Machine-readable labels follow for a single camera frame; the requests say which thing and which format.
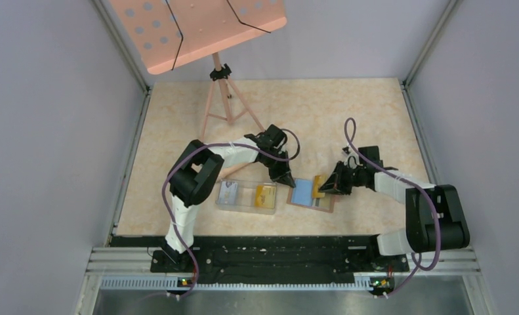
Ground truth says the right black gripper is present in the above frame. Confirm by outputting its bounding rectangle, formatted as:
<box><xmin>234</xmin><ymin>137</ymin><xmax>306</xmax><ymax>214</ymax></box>
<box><xmin>319</xmin><ymin>160</ymin><xmax>366</xmax><ymax>196</ymax></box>

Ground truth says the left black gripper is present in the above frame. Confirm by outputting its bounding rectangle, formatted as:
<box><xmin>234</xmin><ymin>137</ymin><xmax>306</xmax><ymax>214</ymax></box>
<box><xmin>260</xmin><ymin>150</ymin><xmax>296</xmax><ymax>188</ymax></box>

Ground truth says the brown leather card holder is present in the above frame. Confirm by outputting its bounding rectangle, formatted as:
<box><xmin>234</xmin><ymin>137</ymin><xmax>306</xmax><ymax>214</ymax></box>
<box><xmin>286</xmin><ymin>178</ymin><xmax>335</xmax><ymax>213</ymax></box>

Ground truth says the clear plastic card box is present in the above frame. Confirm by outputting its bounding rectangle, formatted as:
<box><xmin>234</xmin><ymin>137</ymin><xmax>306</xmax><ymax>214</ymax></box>
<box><xmin>216</xmin><ymin>178</ymin><xmax>277</xmax><ymax>215</ymax></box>

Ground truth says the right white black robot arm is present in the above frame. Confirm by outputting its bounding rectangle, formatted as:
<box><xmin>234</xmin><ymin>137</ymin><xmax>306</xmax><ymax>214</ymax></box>
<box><xmin>318</xmin><ymin>146</ymin><xmax>470</xmax><ymax>270</ymax></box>

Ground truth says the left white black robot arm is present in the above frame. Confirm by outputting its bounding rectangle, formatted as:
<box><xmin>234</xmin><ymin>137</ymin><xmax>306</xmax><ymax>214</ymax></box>
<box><xmin>161</xmin><ymin>125</ymin><xmax>301</xmax><ymax>271</ymax></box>

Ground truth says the yellow credit card stack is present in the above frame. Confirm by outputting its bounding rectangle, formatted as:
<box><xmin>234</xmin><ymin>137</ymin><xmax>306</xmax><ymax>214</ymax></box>
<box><xmin>254</xmin><ymin>184</ymin><xmax>277</xmax><ymax>209</ymax></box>

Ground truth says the grey white credit card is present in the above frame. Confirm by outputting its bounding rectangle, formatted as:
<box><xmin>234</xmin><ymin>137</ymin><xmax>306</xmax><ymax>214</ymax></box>
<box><xmin>217</xmin><ymin>180</ymin><xmax>238</xmax><ymax>205</ymax></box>

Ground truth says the pink music stand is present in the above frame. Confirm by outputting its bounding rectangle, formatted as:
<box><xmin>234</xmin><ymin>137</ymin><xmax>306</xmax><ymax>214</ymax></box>
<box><xmin>110</xmin><ymin>0</ymin><xmax>287</xmax><ymax>139</ymax></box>

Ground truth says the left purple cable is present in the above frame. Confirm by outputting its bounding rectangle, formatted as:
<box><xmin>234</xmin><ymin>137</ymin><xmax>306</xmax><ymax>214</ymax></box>
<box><xmin>161</xmin><ymin>128</ymin><xmax>301</xmax><ymax>300</ymax></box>

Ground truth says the purple cable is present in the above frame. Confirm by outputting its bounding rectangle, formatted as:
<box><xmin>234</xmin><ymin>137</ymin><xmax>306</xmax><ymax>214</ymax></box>
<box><xmin>344</xmin><ymin>117</ymin><xmax>442</xmax><ymax>299</ymax></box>
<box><xmin>161</xmin><ymin>128</ymin><xmax>301</xmax><ymax>300</ymax></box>

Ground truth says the pink cylindrical handle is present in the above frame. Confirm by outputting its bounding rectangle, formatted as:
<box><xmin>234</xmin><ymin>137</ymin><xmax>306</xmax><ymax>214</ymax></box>
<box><xmin>218</xmin><ymin>163</ymin><xmax>253</xmax><ymax>179</ymax></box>

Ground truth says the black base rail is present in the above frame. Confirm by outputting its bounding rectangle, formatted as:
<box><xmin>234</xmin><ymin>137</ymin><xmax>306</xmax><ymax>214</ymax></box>
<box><xmin>149</xmin><ymin>234</ymin><xmax>410</xmax><ymax>287</ymax></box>

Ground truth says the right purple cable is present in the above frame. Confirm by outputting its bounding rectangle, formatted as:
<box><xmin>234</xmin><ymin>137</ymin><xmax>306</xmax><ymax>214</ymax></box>
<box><xmin>344</xmin><ymin>117</ymin><xmax>442</xmax><ymax>299</ymax></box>

